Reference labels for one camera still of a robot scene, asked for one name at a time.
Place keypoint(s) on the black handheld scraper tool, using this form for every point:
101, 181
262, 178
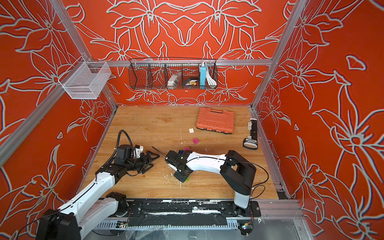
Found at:
251, 142

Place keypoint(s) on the silver packet in basket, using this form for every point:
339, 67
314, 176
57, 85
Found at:
174, 81

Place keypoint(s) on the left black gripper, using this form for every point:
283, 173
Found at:
145, 163

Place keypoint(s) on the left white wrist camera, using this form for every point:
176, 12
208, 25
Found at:
137, 150

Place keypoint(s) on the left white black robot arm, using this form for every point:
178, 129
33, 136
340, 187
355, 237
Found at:
75, 219

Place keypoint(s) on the light blue box in basket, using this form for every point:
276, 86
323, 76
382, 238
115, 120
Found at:
203, 73

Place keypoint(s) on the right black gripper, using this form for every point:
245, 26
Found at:
182, 179

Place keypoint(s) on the black wire wall basket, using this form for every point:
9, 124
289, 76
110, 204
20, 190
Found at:
148, 74

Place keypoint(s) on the orange plastic tool case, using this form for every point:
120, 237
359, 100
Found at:
220, 121

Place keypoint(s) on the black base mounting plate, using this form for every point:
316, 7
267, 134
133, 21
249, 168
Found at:
189, 213

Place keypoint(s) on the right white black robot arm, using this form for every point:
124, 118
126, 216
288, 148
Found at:
241, 175

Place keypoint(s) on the clear plastic wall bin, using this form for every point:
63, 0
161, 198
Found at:
85, 81

